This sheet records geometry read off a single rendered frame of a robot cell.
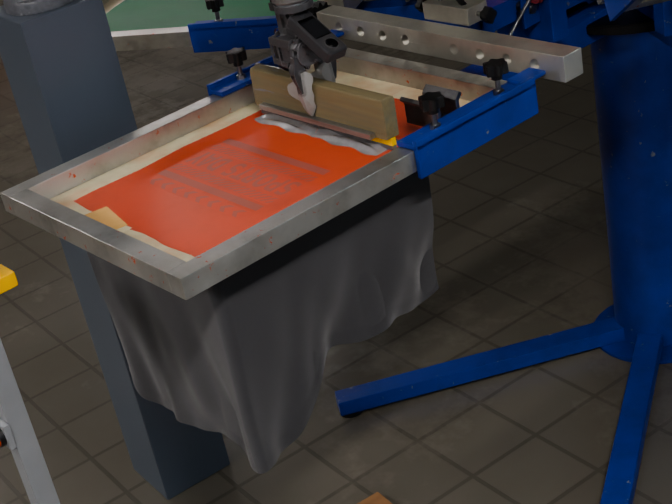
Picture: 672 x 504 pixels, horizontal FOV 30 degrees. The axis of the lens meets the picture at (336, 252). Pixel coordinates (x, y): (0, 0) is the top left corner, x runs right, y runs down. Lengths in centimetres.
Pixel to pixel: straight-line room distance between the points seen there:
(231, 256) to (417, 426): 131
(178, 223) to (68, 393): 155
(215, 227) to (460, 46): 65
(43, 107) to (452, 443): 124
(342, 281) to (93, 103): 75
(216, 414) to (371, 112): 60
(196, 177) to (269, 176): 14
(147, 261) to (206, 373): 34
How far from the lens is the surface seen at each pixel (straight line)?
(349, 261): 217
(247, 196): 215
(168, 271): 189
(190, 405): 232
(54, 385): 367
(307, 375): 218
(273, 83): 240
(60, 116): 263
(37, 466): 233
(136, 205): 222
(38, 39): 258
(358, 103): 222
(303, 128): 237
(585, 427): 305
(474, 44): 241
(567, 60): 228
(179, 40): 300
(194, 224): 210
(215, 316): 203
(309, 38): 224
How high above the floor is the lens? 184
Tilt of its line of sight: 28 degrees down
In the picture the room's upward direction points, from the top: 12 degrees counter-clockwise
